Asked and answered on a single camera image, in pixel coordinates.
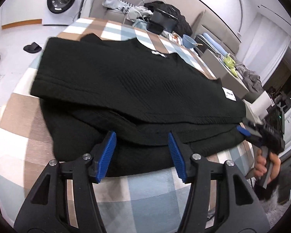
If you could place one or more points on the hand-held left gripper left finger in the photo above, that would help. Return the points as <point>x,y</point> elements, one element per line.
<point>104,156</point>

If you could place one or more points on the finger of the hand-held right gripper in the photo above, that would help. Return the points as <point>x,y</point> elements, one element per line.
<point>249,124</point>
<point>245,131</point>

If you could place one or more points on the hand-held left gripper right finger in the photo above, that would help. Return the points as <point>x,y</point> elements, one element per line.
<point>178,157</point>

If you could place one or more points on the black t-shirt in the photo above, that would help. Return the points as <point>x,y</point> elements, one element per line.
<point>135,89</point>

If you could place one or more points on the light grey clothes pile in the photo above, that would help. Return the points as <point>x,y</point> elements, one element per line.
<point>114,0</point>

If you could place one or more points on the person's right hand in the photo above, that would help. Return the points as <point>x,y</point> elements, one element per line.
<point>260,168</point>

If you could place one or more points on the white paper roll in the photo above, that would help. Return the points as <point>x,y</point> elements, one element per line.
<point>262,104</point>

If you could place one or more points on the grey blanket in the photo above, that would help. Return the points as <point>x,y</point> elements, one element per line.
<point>251,80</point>

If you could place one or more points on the grey box table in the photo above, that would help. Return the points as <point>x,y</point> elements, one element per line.
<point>223,77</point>

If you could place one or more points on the green plush toy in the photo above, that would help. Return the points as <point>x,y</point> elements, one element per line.
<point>230,64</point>

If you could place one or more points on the white curtain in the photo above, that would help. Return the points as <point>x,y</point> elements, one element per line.
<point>266,48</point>

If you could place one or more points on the checkered tablecloth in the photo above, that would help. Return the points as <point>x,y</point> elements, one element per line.
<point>21,131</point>

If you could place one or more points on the light blue pillow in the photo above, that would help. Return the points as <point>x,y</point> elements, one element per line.
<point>214,43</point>

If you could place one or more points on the blue bowl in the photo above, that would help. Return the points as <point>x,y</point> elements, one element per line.
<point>188,41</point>

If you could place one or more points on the grey sofa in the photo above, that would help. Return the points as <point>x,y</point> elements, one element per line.
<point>208,19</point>

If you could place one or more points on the food tray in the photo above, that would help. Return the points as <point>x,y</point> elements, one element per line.
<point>175,38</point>

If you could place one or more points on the black jacket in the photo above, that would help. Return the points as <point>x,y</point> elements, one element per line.
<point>184,21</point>

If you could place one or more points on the black slipper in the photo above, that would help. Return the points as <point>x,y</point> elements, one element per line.
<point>32,47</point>

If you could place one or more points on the small black box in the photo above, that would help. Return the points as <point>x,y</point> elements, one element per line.
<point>154,28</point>

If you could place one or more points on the large black storage box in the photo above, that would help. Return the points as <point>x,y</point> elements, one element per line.
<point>163,19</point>

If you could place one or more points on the white washing machine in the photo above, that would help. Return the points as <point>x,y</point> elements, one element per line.
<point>63,2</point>

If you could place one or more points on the white base cabinet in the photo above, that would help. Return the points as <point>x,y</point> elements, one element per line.
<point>21,9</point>

